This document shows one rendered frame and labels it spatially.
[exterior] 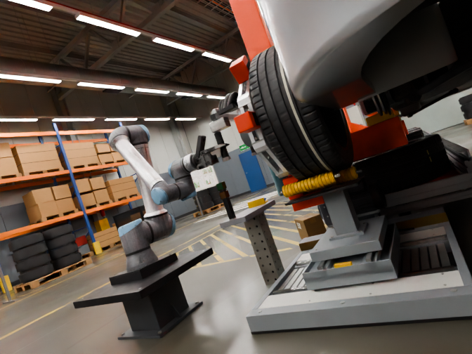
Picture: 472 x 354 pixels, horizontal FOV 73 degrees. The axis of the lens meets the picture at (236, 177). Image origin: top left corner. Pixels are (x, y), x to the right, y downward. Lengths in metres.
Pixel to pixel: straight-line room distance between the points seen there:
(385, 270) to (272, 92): 0.80
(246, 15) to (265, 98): 1.03
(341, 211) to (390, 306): 0.49
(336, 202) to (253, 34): 1.21
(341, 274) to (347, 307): 0.16
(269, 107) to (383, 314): 0.85
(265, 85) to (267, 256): 1.03
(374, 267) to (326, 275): 0.19
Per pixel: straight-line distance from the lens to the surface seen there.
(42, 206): 11.39
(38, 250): 8.25
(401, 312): 1.26
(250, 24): 2.24
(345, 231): 1.58
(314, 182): 1.45
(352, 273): 1.39
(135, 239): 1.98
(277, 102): 1.30
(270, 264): 1.96
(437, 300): 1.24
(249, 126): 1.31
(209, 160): 1.60
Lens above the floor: 0.62
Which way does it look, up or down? 1 degrees up
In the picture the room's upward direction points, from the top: 19 degrees counter-clockwise
